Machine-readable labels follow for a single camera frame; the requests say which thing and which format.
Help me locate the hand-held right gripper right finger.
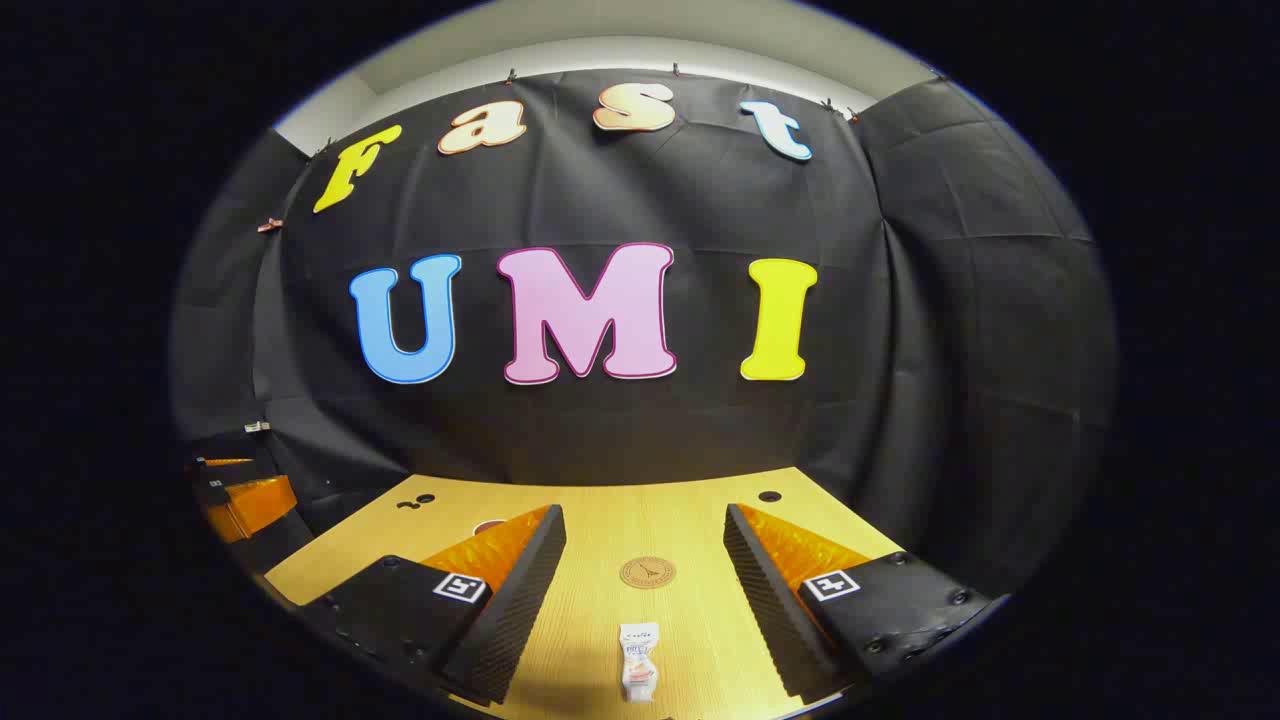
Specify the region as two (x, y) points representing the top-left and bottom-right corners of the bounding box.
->
(723, 503), (993, 703)

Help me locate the black backdrop cloth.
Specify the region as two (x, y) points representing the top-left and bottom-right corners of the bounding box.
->
(170, 68), (1116, 601)

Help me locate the wooden desktop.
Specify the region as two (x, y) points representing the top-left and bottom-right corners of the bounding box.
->
(265, 466), (906, 720)

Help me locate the white toothpaste tube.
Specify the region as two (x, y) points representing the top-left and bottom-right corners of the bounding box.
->
(618, 622), (661, 703)

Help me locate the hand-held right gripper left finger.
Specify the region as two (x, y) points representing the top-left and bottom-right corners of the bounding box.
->
(298, 505), (567, 707)

